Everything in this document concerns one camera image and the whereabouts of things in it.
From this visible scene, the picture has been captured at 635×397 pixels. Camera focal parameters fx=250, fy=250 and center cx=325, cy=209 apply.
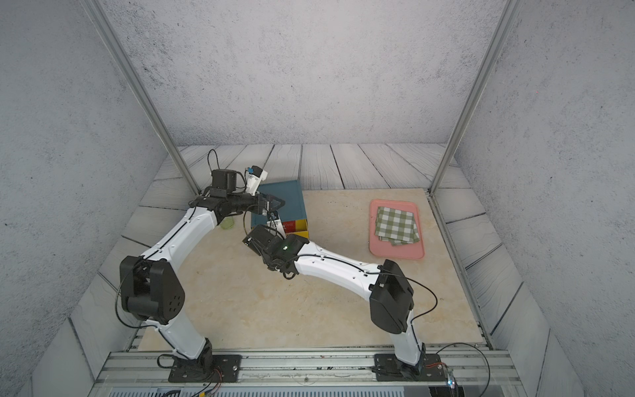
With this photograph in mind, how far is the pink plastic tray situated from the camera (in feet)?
3.31

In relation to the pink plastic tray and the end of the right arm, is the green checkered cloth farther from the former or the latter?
the end of the right arm

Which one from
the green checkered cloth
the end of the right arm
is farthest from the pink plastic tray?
the end of the right arm

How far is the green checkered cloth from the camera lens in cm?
104
